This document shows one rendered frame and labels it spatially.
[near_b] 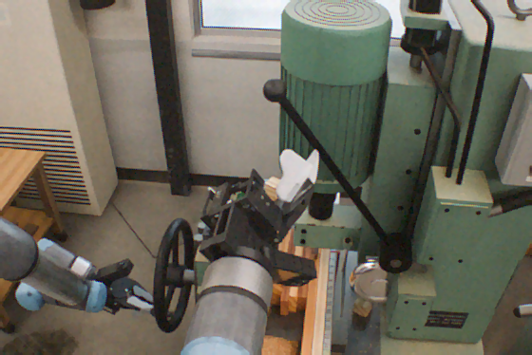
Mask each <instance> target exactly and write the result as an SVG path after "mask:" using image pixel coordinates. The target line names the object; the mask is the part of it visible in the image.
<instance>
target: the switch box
mask: <svg viewBox="0 0 532 355"><path fill-rule="evenodd" d="M495 163H496V167H497V170H498V173H499V174H500V180H501V182H502V183H504V184H513V185H521V186H530V187H532V182H530V181H526V178H527V176H529V177H532V75H531V74H524V73H523V74H522V76H521V79H520V81H519V86H518V88H517V93H516V95H515V100H514V102H513V103H512V108H511V110H510V114H509V117H508V119H507V124H506V126H505V128H504V132H503V136H502V140H501V143H500V145H499V150H498V152H497V155H496V157H495Z"/></svg>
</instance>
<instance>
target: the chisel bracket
mask: <svg viewBox="0 0 532 355"><path fill-rule="evenodd" d="M361 231H362V214H361V213H360V211H359V210H358V209H357V207H356V206H355V205H337V204H334V205H333V213H332V216H331V217H330V218H328V219H326V220H317V219H314V218H312V217H311V216H310V215H309V214H308V206H307V208H306V209H305V211H304V213H303V215H302V216H301V217H300V218H299V219H298V220H297V221H296V223H295V224H294V245H295V246H301V247H311V248H319V249H328V250H337V251H344V249H342V238H343V237H346V236H350V237H352V246H351V250H349V251H354V252H358V247H359V241H360V235H361Z"/></svg>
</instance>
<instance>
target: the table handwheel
mask: <svg viewBox="0 0 532 355"><path fill-rule="evenodd" d="M180 231H181V235H182V239H183V247H184V264H179V236H180ZM171 251H173V256H172V263H168V262H169V258H170V254H171ZM194 277H195V276H194V235H193V231H192V227H191V225H190V223H189V222H188V221H187V220H185V219H183V218H178V219H176V220H173V221H172V222H171V223H170V224H169V225H168V228H167V230H166V232H165V233H164V235H163V238H162V240H161V246H160V249H159V253H158V256H157V260H156V265H155V275H154V281H153V309H154V316H155V319H156V323H157V325H158V327H159V328H160V329H161V331H163V332H165V333H171V332H173V331H175V330H176V329H177V328H178V327H179V326H180V325H181V320H182V319H183V316H184V314H185V312H186V310H187V304H188V301H189V297H190V294H191V289H192V286H194V285H195V284H194V283H195V282H194V281H195V280H194V279H195V278H194ZM165 286H167V287H169V288H168V291H167V293H166V296H165ZM175 288H180V289H181V290H180V297H179V300H178V303H177V305H176V309H175V312H174V314H173V316H172V317H171V318H170V321H168V318H167V315H168V309H169V307H170V304H171V300H172V299H173V293H174V291H175ZM164 297H165V298H164Z"/></svg>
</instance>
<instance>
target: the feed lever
mask: <svg viewBox="0 0 532 355"><path fill-rule="evenodd" d="M263 94H264V98H266V99H267V100H268V101H270V102H273V103H279V104H280V105H281V106H282V108H283V110H284V112H285V113H286V114H287V115H288V116H289V117H290V119H291V120H292V121H293V123H294V124H295V126H296V127H297V128H298V130H299V131H301V133H302V134H303V135H304V138H305V139H306V141H307V142H308V143H309V144H310V145H311V147H312V148H313V149H314V150H317V151H318V153H319V156H320V158H321V159H322V160H323V163H324V164H325V166H326V167H327V168H328V169H329V170H330V171H331V173H332V174H333V176H334V177H335V178H336V180H337V181H338V182H339V185H340V186H341V188H343V189H344V191H345V192H346V193H347V195H348V196H349V197H350V199H351V200H352V203H353V204H354V205H355V206H356V207H357V209H358V210H359V211H360V213H361V214H362V215H363V217H364V218H365V219H366V220H367V221H368V222H369V224H370V225H371V227H372V228H373V231H374V232H376V234H377V235H378V236H379V238H380V241H379V243H378V248H379V255H378V265H379V267H380V268H381V269H382V270H384V271H386V272H388V273H398V272H402V271H406V270H407V269H409V268H413V269H415V270H416V271H418V272H420V273H423V272H426V271H427V268H426V266H425V265H424V264H418V262H417V261H416V260H415V259H413V258H412V249H411V242H410V239H409V237H408V236H406V235H404V234H400V233H390V234H386V233H385V232H384V230H383V229H382V227H381V226H380V224H379V223H378V222H377V220H376V219H375V218H374V216H373V215H372V213H371V212H370V210H369V209H368V207H367V206H366V205H365V203H364V202H363V200H362V199H361V198H360V196H359V195H358V194H357V193H356V192H355V190H354V189H353V187H352V186H351V184H350V183H349V182H348V180H347V179H346V178H345V176H344V175H343V173H342V172H341V171H340V170H339V168H338V166H337V165H336V164H335V162H334V161H333V159H332V158H331V156H330V155H329V154H328V152H327V151H325V149H324V148H323V147H322V144H321V143H320V141H319V140H318V138H317V137H316V136H315V134H314V133H313V132H312V131H311V130H310V128H309V127H308V126H307V124H306V123H305V122H304V121H303V120H302V117H301V116H300V114H298V113H297V111H296V110H295V108H294V107H293V105H292V104H291V103H290V101H289V100H288V99H287V98H286V94H287V86H286V85H285V84H284V82H282V81H281V79H278V78H273V79H270V80H268V81H267V82H266V83H265V85H264V86H263Z"/></svg>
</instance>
